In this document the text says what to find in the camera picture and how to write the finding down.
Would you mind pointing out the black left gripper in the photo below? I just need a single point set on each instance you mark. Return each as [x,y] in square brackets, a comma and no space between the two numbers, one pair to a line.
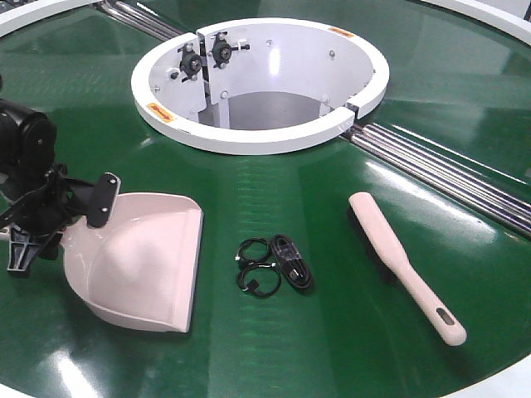
[37,218]

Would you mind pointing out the pink plastic dustpan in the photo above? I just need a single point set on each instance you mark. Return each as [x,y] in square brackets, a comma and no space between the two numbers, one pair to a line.
[139,270]

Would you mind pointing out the pink hand brush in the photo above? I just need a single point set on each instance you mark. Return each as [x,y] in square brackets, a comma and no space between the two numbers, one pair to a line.
[390,251]

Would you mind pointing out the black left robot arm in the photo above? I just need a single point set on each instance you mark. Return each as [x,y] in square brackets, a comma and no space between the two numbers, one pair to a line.
[28,141]

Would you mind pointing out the rear steel conveyor rollers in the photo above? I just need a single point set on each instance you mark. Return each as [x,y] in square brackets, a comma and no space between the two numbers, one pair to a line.
[140,18]

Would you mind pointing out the steel conveyor rollers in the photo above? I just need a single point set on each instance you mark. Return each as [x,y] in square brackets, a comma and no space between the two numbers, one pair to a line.
[445,174]
[140,18]

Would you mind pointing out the right steel conveyor rollers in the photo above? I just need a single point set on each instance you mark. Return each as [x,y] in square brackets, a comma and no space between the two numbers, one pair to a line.
[445,174]

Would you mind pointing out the yellow arrow sticker front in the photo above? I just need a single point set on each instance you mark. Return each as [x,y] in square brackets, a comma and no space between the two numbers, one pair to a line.
[158,111]

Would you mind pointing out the yellow arrow sticker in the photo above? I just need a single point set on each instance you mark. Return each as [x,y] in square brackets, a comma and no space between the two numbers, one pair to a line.
[158,111]
[341,32]

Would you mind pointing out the white outer rim left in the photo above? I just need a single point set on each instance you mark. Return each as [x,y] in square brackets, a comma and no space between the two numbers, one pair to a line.
[18,14]

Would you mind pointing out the white rim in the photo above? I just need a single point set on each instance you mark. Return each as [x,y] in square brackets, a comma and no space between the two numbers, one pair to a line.
[18,14]
[492,16]

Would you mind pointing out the left black bearing block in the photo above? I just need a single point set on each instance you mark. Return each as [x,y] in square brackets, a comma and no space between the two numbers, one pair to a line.
[191,63]

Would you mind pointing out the black bearing block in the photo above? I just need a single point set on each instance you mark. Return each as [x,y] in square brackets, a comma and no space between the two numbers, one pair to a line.
[191,63]
[222,50]

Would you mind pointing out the right black bearing block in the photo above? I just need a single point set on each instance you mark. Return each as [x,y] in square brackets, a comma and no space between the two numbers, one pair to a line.
[222,50]

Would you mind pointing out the yellow arrow sticker rear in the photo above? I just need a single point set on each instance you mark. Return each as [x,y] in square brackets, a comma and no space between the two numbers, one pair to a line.
[341,32]

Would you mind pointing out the white outer rim right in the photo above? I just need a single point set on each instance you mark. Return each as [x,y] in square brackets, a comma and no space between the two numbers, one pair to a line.
[492,16]

